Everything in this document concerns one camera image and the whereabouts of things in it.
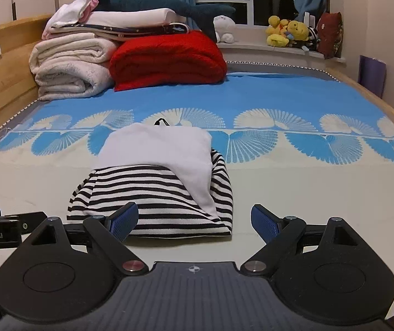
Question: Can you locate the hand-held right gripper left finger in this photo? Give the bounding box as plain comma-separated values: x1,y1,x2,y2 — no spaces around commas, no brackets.
10,203,148,276

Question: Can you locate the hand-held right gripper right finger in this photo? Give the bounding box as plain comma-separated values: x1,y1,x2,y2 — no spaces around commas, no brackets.
240,203,379,276

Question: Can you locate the black white striped hooded shirt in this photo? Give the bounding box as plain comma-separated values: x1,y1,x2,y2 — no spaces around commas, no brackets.
66,119,235,237

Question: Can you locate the folded clothes pile on top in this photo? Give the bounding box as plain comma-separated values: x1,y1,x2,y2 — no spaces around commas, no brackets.
93,0,236,41

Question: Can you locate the blue fan-patterned bed sheet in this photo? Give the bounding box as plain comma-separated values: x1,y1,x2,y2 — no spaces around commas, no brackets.
0,72,394,273

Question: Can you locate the white fleece folded blanket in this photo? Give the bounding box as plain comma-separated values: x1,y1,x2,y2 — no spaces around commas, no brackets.
33,63,115,102

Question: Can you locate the grey mattress pad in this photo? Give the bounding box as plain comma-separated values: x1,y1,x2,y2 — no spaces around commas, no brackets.
226,62,341,83

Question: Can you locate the red folded blanket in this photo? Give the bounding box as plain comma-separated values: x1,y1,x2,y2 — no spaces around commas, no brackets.
109,30,228,92

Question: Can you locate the white window sill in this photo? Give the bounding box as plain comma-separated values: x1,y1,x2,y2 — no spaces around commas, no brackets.
218,41,347,63

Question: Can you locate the cream folded blanket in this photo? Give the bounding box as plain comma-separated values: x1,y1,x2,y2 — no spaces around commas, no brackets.
29,36,119,67

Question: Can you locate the purple box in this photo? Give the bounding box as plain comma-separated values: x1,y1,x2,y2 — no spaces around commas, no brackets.
358,55,387,99

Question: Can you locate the navy patterned folded cloth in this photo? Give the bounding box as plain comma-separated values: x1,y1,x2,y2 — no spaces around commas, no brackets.
50,22,189,41

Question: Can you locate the striped plush toy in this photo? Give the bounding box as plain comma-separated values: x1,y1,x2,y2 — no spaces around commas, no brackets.
306,28,322,51

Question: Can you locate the yellow duck plush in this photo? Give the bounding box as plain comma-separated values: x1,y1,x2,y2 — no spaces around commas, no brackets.
266,15,289,47

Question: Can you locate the yellow square plush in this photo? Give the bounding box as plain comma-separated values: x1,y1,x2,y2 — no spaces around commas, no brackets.
287,21,310,42

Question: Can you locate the dark red cushion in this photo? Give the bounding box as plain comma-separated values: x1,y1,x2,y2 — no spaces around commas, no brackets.
318,12,343,59

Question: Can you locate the white plush toy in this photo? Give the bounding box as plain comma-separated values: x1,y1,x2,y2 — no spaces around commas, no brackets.
213,15,237,44

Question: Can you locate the white folded sheet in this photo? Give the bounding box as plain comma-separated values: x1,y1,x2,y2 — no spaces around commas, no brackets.
88,8,188,25

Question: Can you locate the pink and white cloth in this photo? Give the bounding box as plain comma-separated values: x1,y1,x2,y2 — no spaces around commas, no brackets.
42,0,100,39

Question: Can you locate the wooden bed frame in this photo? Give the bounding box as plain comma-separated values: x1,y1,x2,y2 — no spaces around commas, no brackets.
0,14,394,149

